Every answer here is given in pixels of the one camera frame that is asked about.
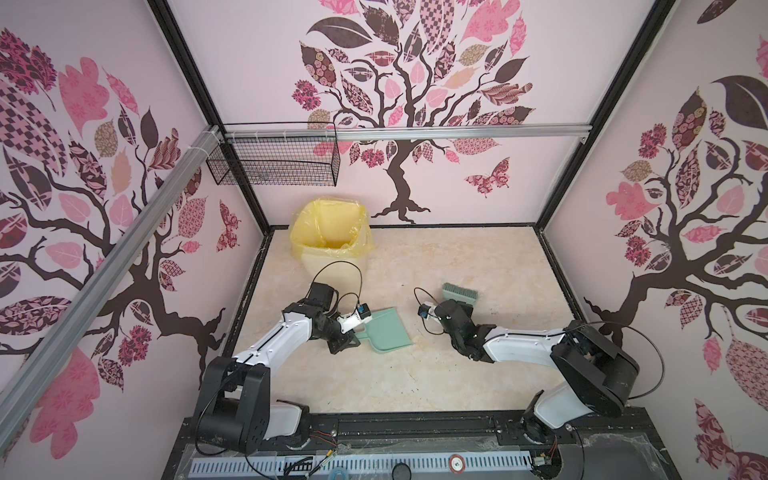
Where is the green hand brush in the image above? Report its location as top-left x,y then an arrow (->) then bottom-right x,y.
442,283 -> 479,306

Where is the green dustpan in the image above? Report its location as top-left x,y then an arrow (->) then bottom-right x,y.
355,308 -> 412,354

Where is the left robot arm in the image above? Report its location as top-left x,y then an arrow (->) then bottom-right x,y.
194,282 -> 372,454

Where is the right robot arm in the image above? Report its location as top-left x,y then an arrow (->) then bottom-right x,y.
419,300 -> 640,442

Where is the cream trash bin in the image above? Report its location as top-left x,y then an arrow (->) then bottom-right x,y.
299,253 -> 367,294

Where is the yellow bin liner bag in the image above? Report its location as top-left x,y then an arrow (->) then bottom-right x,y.
289,198 -> 375,259

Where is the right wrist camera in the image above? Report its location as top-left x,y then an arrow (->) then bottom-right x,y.
418,303 -> 433,320

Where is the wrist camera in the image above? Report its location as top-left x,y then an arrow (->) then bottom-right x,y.
418,303 -> 433,320
338,303 -> 372,334

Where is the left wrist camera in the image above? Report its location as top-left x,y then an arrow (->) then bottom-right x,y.
338,303 -> 372,334

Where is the white slotted cable duct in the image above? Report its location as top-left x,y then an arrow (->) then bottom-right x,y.
186,451 -> 533,479

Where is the black wire basket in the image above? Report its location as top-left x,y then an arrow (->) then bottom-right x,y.
206,120 -> 341,187

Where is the aluminium rail back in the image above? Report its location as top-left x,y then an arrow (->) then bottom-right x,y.
225,124 -> 592,141

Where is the aluminium rail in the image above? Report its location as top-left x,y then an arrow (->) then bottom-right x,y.
225,124 -> 592,141
1,125 -> 221,448

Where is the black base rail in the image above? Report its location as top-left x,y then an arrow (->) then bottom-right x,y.
161,408 -> 681,479

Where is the aluminium rail left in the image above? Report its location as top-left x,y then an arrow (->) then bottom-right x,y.
1,125 -> 221,448

